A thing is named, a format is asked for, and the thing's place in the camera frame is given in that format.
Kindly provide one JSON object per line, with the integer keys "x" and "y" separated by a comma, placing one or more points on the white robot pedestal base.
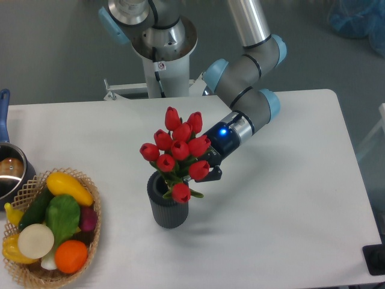
{"x": 165, "y": 56}

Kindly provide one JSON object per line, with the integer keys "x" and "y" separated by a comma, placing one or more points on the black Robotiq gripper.
{"x": 224, "y": 140}

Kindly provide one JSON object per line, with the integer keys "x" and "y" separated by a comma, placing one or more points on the black device at table edge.
{"x": 374, "y": 258}

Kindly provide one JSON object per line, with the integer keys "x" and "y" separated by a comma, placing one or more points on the green lettuce leaf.
{"x": 62, "y": 218}

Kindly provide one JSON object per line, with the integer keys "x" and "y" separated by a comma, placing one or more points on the white round radish slice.
{"x": 35, "y": 241}

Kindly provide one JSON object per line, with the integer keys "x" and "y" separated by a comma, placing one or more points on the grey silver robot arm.
{"x": 250, "y": 109}

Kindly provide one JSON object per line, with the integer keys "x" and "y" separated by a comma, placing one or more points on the red tulip bouquet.
{"x": 175, "y": 154}

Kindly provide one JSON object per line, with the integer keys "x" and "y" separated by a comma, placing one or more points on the dark grey ribbed vase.
{"x": 166, "y": 212}

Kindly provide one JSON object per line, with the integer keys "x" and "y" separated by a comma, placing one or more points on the orange fruit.
{"x": 71, "y": 256}

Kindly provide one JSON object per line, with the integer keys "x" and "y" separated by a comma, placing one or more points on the yellow squash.
{"x": 60, "y": 183}

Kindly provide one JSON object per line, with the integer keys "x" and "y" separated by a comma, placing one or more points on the woven wicker basket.
{"x": 32, "y": 275}

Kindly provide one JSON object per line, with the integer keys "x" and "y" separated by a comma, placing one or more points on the yellow bell pepper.
{"x": 10, "y": 251}

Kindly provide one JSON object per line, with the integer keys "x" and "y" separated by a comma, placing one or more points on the dark green cucumber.
{"x": 36, "y": 211}

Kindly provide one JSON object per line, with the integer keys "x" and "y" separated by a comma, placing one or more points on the purple red onion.
{"x": 88, "y": 219}

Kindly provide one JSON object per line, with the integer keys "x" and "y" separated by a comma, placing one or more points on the blue handled saucepan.
{"x": 16, "y": 170}

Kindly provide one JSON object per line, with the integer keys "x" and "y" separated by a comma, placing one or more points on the yellow banana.
{"x": 14, "y": 216}

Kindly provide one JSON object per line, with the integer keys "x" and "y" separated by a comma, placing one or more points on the blue plastic bag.
{"x": 359, "y": 20}

